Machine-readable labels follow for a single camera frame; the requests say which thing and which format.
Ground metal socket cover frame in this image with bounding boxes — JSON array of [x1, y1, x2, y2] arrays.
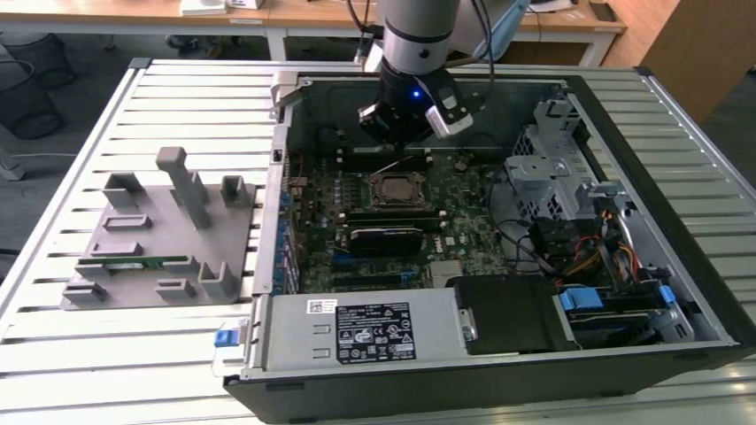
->
[[368, 171, 429, 210]]

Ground CPU socket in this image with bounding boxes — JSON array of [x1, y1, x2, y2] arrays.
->
[[366, 171, 432, 213]]

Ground black RAM slot bank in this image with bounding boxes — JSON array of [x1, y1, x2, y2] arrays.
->
[[338, 145, 433, 173], [345, 210, 441, 231]]

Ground black rear case fan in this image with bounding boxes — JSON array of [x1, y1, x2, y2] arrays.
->
[[312, 125, 346, 156]]

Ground green motherboard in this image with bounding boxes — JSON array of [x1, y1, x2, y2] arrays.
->
[[285, 150, 516, 294]]

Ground silver metal drive cage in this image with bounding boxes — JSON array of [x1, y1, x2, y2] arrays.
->
[[502, 97, 638, 222]]

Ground black graphics card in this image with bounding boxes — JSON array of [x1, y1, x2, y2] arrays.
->
[[346, 226, 425, 259]]

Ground silver chipset heatsink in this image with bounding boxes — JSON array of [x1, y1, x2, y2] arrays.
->
[[429, 260, 465, 287]]

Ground black expansion slot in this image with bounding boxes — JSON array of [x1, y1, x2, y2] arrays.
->
[[330, 274, 404, 290]]

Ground black office chair base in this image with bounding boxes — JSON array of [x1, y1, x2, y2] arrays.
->
[[164, 33, 244, 58]]

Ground white cardboard box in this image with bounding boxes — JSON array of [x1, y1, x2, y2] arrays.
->
[[180, 0, 229, 17]]

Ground black plastic fan shroud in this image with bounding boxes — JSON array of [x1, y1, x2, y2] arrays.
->
[[450, 274, 584, 357]]

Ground grey plastic parts rack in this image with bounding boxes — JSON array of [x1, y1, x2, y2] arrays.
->
[[60, 145, 261, 313]]

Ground blue disk carrier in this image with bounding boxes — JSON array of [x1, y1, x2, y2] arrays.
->
[[557, 286, 604, 316]]

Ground silver power supply black label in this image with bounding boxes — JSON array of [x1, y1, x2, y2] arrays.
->
[[258, 291, 468, 371]]

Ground green RAM stick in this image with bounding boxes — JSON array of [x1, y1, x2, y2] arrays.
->
[[77, 254, 192, 271]]

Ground brown wooden cabinet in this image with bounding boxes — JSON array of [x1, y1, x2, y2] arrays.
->
[[601, 0, 756, 126]]

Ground black mesh wastebasket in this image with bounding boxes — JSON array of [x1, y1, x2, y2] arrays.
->
[[0, 59, 65, 141], [0, 33, 77, 89]]

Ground black open PC case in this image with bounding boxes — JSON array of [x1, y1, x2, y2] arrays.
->
[[221, 69, 756, 425]]

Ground white metal table foot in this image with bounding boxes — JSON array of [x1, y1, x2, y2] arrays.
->
[[0, 140, 25, 182]]

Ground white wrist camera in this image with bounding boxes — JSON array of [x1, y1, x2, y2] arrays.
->
[[422, 74, 478, 139]]

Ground black camera cable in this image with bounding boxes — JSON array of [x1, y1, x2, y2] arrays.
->
[[469, 0, 498, 83]]

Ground wooden desk white frame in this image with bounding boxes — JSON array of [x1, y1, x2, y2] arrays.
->
[[0, 0, 270, 39], [264, 0, 628, 67]]

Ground black cable bundle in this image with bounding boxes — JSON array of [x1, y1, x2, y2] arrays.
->
[[492, 216, 572, 278]]

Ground orange red power wires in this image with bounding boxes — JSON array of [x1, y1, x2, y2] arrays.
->
[[554, 234, 645, 284]]

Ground silver metal latch handle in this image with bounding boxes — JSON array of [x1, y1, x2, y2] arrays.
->
[[457, 307, 480, 343]]

